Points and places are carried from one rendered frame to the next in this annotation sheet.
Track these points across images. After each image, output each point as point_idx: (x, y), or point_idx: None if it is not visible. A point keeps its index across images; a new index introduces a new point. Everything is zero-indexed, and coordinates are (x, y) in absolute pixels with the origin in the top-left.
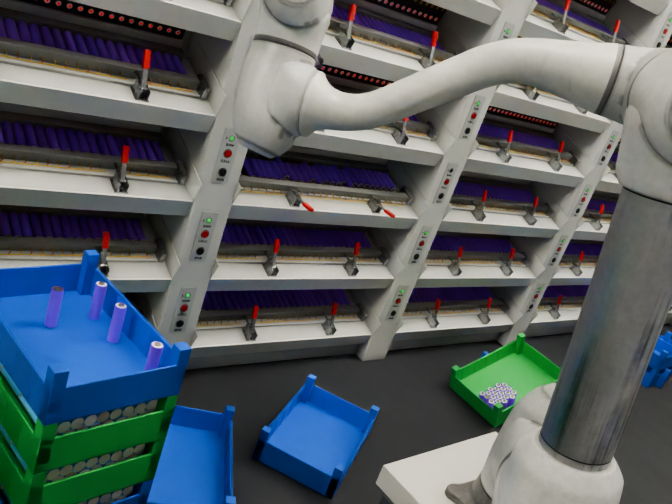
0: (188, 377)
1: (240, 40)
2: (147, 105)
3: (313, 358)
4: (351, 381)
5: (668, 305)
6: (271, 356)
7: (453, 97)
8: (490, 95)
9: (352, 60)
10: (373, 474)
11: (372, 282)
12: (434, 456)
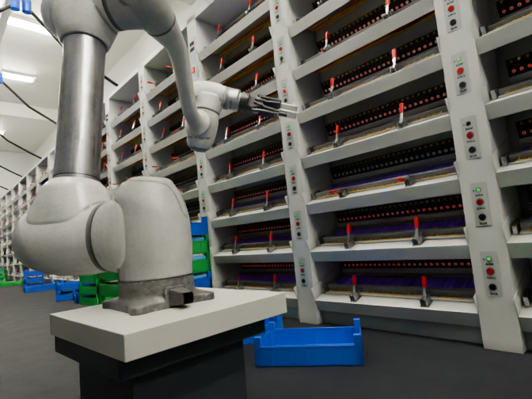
0: (323, 324)
1: (282, 127)
2: (261, 170)
3: (431, 337)
4: (432, 350)
5: (60, 82)
6: (388, 325)
7: (177, 81)
8: (470, 45)
9: (336, 102)
10: (305, 374)
11: (442, 251)
12: (214, 289)
